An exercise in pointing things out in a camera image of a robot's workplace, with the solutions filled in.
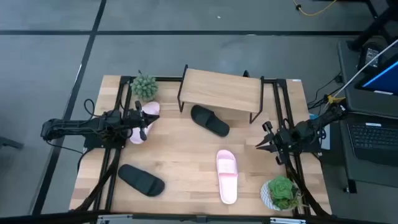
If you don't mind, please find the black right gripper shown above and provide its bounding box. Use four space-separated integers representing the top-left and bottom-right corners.
254 121 295 166

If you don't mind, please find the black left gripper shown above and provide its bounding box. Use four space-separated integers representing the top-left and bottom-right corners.
126 101 160 142

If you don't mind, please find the pink foam slide sandal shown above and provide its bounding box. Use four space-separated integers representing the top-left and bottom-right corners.
129 101 161 145
216 149 239 205

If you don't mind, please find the black foam slide sandal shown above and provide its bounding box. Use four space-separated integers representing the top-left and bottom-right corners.
118 164 166 197
190 105 231 138

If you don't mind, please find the wooden shelf with black legs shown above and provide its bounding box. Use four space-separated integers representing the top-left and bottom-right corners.
177 64 265 124

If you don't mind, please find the spiky green plant in pot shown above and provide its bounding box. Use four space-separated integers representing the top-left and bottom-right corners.
129 70 160 102

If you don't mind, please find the leafy green plant white pot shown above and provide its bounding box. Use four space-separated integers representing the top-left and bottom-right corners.
259 175 307 212

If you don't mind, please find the yellow clamp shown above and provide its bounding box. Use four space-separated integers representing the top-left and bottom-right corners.
326 95 346 105

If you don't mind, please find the grey side desk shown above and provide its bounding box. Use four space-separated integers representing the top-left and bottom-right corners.
337 39 398 189

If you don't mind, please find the black laptop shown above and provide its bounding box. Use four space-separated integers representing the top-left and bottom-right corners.
346 121 398 167

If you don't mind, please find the thin white rod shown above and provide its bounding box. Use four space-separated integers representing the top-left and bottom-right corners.
325 39 398 106

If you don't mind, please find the monitor with blue screen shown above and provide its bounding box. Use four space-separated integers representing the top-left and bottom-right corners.
354 60 398 96

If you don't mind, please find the black device with label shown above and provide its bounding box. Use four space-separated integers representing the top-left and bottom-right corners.
357 43 381 74

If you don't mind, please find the black stand base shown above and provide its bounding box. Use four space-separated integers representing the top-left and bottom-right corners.
346 0 398 52

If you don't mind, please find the black metal table frame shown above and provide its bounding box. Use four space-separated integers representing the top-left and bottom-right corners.
70 74 333 224

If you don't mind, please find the black cable bundle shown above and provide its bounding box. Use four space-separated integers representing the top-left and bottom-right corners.
307 72 343 110

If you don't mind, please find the yellow cable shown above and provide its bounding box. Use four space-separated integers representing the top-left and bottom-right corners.
292 0 338 17

